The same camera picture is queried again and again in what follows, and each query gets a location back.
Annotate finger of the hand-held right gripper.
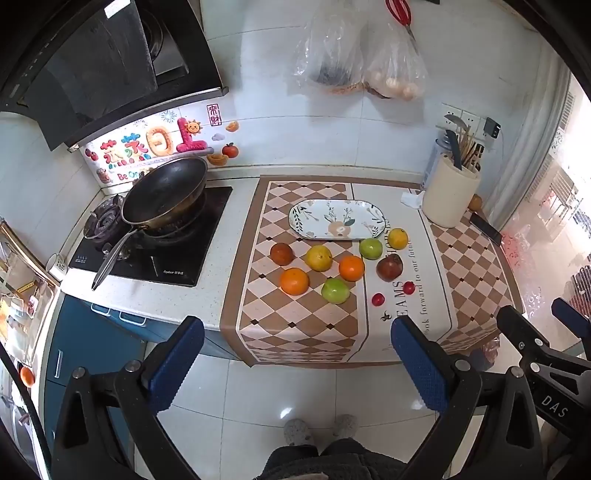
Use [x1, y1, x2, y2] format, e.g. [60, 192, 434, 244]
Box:
[496, 305, 551, 370]
[551, 298, 591, 335]

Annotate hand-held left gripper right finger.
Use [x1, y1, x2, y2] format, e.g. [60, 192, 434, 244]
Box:
[390, 315, 546, 480]

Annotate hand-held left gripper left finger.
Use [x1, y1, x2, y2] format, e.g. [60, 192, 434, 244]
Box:
[51, 315, 206, 480]

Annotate dark red apple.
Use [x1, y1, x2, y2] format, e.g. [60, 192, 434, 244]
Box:
[376, 254, 404, 282]

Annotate dark brown orange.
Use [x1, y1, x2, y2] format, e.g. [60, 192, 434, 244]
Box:
[270, 242, 295, 265]

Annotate floral oval plate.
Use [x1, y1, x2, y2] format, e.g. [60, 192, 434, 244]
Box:
[289, 199, 387, 241]

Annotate blue kitchen cabinet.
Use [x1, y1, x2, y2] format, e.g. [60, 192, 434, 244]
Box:
[44, 293, 232, 467]

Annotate grey slipper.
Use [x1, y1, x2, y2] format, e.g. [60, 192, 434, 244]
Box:
[283, 418, 312, 446]
[330, 414, 358, 441]

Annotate black smartphone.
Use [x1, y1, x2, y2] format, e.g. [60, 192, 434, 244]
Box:
[469, 213, 504, 245]

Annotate black gas stove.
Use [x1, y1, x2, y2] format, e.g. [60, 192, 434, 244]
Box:
[69, 185, 234, 288]

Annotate checkered table mat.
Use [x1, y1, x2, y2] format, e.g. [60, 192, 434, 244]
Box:
[221, 175, 525, 367]

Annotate person's legs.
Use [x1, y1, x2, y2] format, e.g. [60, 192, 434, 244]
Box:
[265, 438, 409, 480]

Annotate cream utensil holder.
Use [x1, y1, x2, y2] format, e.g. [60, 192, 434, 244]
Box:
[421, 154, 482, 228]

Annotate white cup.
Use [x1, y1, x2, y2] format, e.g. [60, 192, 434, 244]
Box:
[45, 253, 70, 282]

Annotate black frying pan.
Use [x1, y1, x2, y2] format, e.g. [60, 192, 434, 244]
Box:
[91, 157, 208, 291]

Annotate grey spray can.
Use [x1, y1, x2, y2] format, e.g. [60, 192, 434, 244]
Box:
[424, 137, 451, 190]

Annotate white curtain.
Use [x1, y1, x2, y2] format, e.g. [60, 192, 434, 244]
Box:
[496, 44, 575, 222]

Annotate clear plastic bag with eggs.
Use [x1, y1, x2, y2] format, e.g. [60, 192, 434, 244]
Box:
[362, 9, 428, 101]

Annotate black range hood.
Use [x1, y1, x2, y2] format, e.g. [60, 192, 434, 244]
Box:
[0, 0, 230, 153]

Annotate black cable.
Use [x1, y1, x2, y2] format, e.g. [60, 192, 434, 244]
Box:
[0, 342, 52, 480]

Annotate white wall socket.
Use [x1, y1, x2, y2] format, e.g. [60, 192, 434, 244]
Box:
[438, 103, 485, 138]

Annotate colourful wall sticker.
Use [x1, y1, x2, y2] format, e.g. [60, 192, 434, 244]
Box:
[83, 104, 241, 185]

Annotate red-handled scissors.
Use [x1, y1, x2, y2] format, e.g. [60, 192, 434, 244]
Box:
[385, 0, 419, 43]

